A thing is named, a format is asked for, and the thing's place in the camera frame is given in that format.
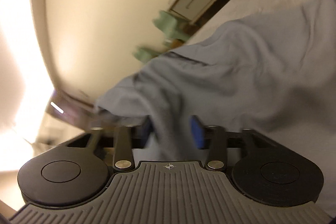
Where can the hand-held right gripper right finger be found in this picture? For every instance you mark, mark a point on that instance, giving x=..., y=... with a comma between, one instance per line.
x=197, y=132

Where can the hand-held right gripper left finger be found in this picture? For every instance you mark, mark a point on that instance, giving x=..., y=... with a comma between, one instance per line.
x=147, y=132

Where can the grey pants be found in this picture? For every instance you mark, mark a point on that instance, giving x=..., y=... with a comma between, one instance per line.
x=223, y=77

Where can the mint green chair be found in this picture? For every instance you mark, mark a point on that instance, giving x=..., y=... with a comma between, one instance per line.
x=147, y=53
x=170, y=24

